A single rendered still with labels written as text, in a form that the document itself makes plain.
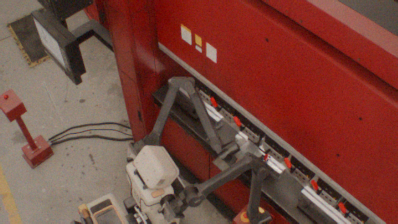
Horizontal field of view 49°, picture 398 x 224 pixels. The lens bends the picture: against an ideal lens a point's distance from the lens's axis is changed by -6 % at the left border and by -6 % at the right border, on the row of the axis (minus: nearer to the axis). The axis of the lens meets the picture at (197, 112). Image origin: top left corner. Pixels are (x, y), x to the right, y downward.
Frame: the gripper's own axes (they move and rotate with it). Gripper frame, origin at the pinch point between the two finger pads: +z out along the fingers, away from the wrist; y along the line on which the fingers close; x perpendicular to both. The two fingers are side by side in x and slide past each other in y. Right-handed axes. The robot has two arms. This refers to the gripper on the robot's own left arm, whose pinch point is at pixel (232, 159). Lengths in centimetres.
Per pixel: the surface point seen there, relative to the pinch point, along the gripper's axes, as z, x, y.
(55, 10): -90, 0, 102
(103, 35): -15, -2, 128
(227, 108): -8.2, -21.3, 21.0
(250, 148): 9.8, -11.8, -0.5
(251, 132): -5.3, -20.0, 0.6
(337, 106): -64, -55, -43
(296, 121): -38, -40, -26
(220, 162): 0.0, 6.5, 4.5
